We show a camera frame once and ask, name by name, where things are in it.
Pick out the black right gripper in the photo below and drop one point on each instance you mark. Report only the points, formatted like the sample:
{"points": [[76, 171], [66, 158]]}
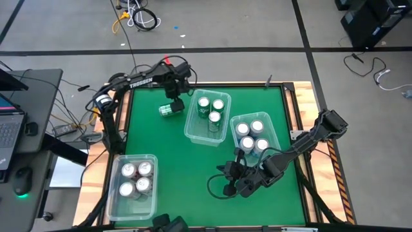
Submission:
{"points": [[257, 180]]}

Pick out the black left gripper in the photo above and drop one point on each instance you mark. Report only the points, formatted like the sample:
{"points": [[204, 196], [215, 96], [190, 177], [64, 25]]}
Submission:
{"points": [[174, 90]]}

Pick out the silver and blue soda can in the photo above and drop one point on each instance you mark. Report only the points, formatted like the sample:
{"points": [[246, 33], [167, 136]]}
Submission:
{"points": [[257, 126], [247, 142], [242, 129], [261, 144]]}

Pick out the clear plastic bin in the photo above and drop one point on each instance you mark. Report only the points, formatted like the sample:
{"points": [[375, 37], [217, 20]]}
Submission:
{"points": [[196, 135], [273, 129], [132, 209]]}

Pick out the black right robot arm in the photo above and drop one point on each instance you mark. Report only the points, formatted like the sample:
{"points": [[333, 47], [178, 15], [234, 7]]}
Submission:
{"points": [[309, 141]]}

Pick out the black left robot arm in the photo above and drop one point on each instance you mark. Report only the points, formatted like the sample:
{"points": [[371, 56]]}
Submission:
{"points": [[151, 77]]}

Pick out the red tape tag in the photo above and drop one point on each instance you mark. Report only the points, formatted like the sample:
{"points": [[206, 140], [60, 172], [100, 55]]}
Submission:
{"points": [[166, 59]]}

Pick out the black device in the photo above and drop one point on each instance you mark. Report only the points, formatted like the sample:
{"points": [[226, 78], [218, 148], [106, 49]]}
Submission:
{"points": [[174, 225]]}

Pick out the black plug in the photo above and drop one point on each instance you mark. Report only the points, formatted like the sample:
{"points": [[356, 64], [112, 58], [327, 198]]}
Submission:
{"points": [[83, 87]]}

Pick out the wooden table border board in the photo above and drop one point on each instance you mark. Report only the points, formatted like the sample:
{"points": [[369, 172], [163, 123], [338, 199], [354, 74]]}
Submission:
{"points": [[93, 180], [305, 93]]}

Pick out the yellow black hazard tape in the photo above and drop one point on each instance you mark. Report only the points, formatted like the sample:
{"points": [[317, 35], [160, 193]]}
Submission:
{"points": [[341, 187]]}

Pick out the black power brick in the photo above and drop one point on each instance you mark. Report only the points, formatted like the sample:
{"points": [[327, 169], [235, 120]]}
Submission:
{"points": [[64, 130]]}

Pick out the black desk leg bar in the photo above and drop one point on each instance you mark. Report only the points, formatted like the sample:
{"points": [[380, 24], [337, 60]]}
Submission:
{"points": [[64, 149]]}

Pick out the white board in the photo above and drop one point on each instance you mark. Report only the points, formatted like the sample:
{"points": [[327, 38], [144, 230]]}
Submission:
{"points": [[67, 174]]}

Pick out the grey desk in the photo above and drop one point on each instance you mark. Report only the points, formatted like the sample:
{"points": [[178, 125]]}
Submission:
{"points": [[42, 96]]}

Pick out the small black box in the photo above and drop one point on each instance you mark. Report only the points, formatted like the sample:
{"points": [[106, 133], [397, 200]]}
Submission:
{"points": [[31, 129]]}

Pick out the black laptop computer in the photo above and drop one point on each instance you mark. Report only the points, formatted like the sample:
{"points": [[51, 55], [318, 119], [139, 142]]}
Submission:
{"points": [[11, 129]]}

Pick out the black monitor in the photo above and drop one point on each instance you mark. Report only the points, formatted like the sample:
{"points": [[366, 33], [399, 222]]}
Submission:
{"points": [[9, 82]]}

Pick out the black caster wheel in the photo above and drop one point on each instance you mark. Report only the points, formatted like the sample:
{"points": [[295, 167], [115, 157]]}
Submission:
{"points": [[48, 216]]}

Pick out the black computer mouse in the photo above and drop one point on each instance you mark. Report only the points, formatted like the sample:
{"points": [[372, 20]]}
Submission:
{"points": [[22, 180]]}

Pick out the grey plug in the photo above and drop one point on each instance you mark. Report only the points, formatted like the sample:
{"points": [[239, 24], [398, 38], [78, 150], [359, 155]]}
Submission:
{"points": [[407, 94]]}

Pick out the large black equipment case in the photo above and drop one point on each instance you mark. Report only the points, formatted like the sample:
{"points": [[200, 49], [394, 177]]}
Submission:
{"points": [[370, 22]]}

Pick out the small black post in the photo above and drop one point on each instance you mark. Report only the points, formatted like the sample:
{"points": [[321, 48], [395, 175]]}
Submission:
{"points": [[268, 81]]}

